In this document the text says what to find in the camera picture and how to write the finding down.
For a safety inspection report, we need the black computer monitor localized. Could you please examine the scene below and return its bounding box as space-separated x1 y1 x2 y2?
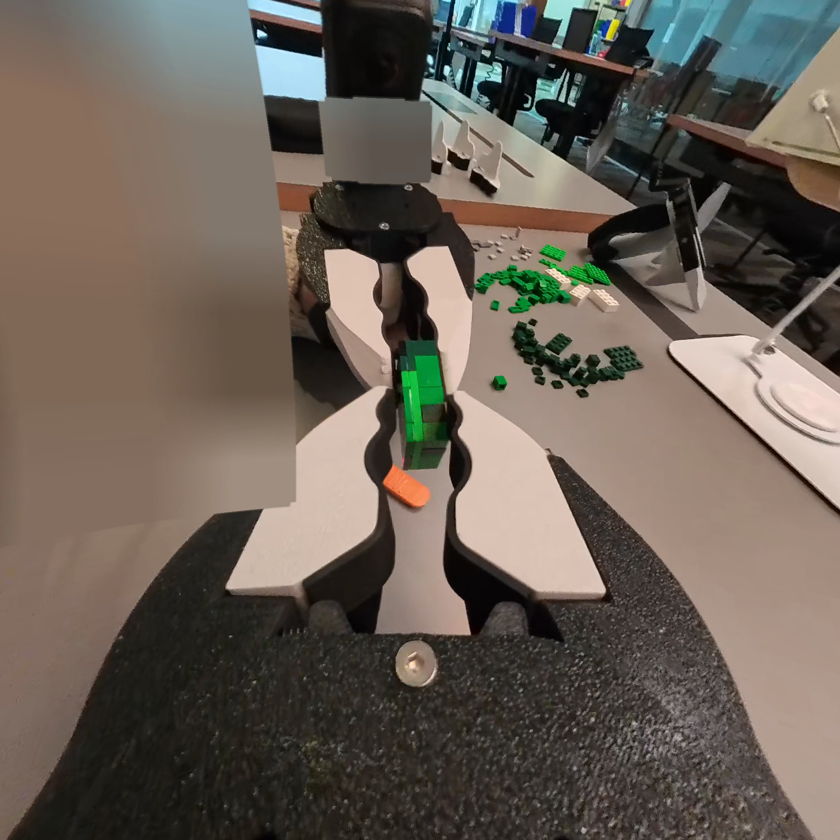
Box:
562 8 599 55

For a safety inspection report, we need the black office chair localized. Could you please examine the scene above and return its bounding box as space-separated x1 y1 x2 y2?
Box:
476 73 534 122
534 79 614 160

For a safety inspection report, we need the pile of small grey lego pieces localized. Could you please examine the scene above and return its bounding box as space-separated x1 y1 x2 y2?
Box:
469 226 534 261

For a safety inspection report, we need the orange brick separator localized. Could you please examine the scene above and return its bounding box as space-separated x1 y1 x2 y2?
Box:
383 465 432 510

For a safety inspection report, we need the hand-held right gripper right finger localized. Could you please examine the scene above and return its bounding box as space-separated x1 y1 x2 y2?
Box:
445 390 609 643

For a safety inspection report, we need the white book stand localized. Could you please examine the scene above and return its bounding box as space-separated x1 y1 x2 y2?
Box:
668 266 840 511

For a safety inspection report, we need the pile of dark green lego pieces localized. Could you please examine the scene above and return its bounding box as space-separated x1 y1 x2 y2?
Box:
512 319 645 399

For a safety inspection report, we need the pile of bright green lego pieces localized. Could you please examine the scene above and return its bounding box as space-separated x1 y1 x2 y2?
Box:
475 244 614 313

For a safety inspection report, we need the black and white device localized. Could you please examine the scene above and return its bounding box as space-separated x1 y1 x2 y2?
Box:
586 180 732 313

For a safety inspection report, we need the green lego assembly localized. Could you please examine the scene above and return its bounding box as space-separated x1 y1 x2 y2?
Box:
392 338 455 473

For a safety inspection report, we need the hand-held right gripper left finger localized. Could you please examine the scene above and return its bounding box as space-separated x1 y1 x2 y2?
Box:
226 386 399 632

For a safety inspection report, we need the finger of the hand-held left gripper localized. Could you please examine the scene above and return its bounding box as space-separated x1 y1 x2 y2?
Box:
406 245 475 395
324 247 396 395

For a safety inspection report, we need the grey table with wooden edge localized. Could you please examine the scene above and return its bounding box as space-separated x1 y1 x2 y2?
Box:
252 45 639 235

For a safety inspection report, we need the lego instruction booklet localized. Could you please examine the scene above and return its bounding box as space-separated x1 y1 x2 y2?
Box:
747 26 840 166

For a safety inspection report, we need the person's left forearm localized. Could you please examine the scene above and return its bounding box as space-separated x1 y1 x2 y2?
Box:
281 225 317 339

